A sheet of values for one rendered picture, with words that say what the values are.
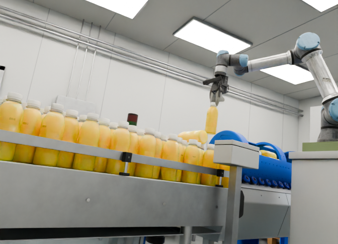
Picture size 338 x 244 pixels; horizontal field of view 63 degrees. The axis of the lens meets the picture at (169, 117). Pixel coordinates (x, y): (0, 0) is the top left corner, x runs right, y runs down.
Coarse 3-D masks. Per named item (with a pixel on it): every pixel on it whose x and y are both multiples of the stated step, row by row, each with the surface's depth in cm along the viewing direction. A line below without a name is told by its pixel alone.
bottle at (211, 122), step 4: (212, 108) 164; (216, 108) 164; (208, 112) 164; (212, 112) 162; (216, 112) 163; (208, 116) 163; (212, 116) 162; (216, 116) 163; (208, 120) 162; (212, 120) 162; (216, 120) 163; (208, 124) 162; (212, 124) 161; (216, 124) 163; (208, 128) 161; (212, 128) 161; (208, 132) 161; (212, 132) 160
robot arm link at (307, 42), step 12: (300, 36) 157; (312, 36) 154; (300, 48) 156; (312, 48) 152; (312, 60) 154; (312, 72) 154; (324, 72) 150; (324, 84) 149; (324, 96) 149; (336, 96) 144; (324, 108) 150; (336, 108) 142; (336, 120) 144
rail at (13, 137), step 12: (0, 132) 73; (12, 132) 75; (24, 144) 76; (36, 144) 78; (48, 144) 80; (60, 144) 82; (72, 144) 85; (108, 156) 92; (120, 156) 95; (132, 156) 98; (144, 156) 101; (180, 168) 112; (192, 168) 116; (204, 168) 121
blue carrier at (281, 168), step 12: (228, 132) 162; (252, 144) 192; (264, 144) 190; (264, 156) 163; (288, 156) 220; (264, 168) 164; (276, 168) 172; (288, 168) 180; (264, 180) 172; (276, 180) 178; (288, 180) 186
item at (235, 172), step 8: (232, 168) 121; (240, 168) 121; (232, 176) 120; (240, 176) 120; (232, 184) 119; (240, 184) 120; (232, 192) 118; (232, 200) 117; (232, 208) 116; (232, 216) 115; (232, 224) 114; (232, 232) 113; (224, 240) 115; (232, 240) 113
